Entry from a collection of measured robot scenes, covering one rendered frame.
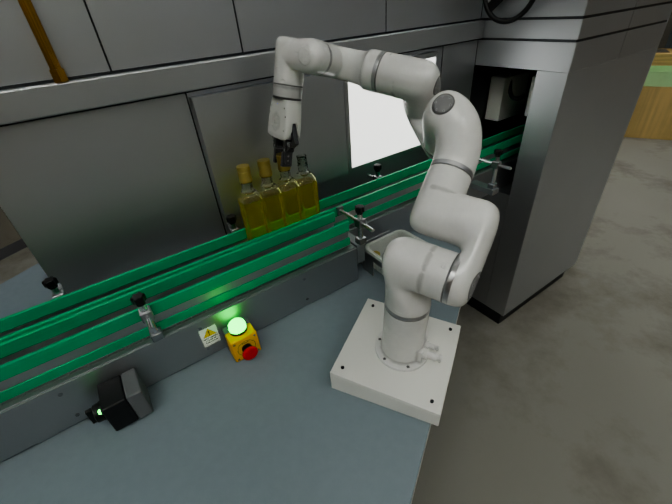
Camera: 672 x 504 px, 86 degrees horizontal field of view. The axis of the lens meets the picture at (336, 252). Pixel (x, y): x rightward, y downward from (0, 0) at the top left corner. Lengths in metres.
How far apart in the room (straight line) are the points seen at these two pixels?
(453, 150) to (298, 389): 0.62
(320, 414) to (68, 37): 0.96
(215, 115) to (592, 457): 1.78
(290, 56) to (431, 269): 0.60
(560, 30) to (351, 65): 0.81
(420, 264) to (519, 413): 1.29
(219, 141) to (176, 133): 0.11
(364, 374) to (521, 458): 1.02
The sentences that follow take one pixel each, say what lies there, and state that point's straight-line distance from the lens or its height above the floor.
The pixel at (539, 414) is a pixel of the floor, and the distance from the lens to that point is 1.88.
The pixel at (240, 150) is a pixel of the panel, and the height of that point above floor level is 1.16.
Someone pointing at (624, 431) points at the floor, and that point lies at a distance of 1.98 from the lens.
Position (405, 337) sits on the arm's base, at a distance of 0.79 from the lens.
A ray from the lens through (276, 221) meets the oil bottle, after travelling 1.05.
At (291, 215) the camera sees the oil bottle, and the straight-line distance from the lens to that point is 1.07.
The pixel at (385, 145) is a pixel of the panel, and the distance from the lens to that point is 1.42.
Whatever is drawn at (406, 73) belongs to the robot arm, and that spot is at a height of 1.36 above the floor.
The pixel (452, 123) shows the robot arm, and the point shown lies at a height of 1.29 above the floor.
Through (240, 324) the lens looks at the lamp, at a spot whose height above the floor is 0.85.
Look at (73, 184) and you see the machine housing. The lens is 1.09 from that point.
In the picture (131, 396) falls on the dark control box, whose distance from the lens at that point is 0.94.
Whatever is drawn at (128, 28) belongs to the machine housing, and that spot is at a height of 1.48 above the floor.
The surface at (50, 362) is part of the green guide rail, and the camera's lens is 0.97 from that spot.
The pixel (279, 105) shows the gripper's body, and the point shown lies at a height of 1.29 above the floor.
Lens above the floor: 1.49
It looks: 35 degrees down
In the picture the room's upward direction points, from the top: 5 degrees counter-clockwise
